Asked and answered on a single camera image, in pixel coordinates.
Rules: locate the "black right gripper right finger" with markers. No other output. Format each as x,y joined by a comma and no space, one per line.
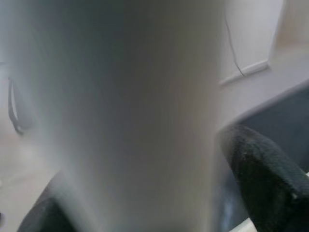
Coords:
263,169

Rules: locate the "white plastic children table top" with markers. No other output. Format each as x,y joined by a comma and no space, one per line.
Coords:
243,224

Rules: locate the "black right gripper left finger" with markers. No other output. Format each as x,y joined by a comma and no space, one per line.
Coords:
46,215

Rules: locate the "white plastic table leg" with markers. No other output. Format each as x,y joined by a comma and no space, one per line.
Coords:
120,108

